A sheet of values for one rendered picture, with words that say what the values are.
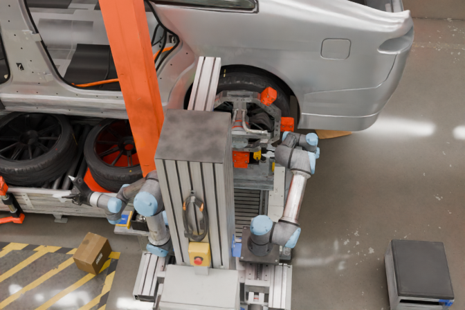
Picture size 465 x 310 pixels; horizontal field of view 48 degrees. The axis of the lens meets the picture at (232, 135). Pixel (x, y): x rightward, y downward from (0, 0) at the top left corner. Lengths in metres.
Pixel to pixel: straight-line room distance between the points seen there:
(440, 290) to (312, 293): 0.84
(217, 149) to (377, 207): 2.56
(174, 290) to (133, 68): 1.11
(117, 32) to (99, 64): 1.66
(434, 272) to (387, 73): 1.32
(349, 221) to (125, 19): 2.43
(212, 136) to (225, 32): 1.31
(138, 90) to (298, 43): 0.99
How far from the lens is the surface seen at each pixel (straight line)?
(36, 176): 4.13
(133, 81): 2.78
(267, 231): 2.83
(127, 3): 2.47
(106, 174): 3.85
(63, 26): 4.50
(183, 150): 1.88
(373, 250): 4.07
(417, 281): 3.64
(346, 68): 3.29
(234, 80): 3.38
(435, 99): 5.20
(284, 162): 2.92
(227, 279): 2.49
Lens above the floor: 3.47
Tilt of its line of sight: 49 degrees down
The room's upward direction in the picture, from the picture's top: 2 degrees counter-clockwise
